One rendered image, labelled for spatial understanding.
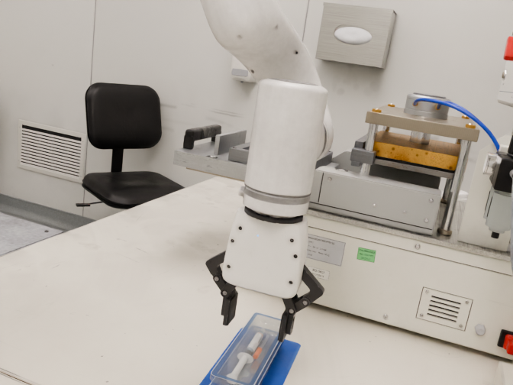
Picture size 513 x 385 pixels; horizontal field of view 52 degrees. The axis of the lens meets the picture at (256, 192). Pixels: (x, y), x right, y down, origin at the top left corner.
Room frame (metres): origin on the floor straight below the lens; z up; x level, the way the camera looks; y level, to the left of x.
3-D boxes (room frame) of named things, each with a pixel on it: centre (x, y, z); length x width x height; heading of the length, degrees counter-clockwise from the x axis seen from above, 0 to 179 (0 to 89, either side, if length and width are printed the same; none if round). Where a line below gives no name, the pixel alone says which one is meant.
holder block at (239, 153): (1.07, -0.04, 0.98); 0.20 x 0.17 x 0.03; 162
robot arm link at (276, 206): (0.64, -0.02, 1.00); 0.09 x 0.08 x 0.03; 75
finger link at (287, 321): (0.62, -0.07, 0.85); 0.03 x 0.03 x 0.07; 75
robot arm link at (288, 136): (0.64, -0.03, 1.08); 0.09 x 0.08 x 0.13; 159
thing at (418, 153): (0.98, -0.29, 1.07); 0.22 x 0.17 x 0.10; 162
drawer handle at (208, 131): (1.12, 0.13, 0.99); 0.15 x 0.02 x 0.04; 162
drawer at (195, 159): (1.08, 0.00, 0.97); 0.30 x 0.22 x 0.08; 72
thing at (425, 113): (0.96, -0.31, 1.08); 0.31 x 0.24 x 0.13; 162
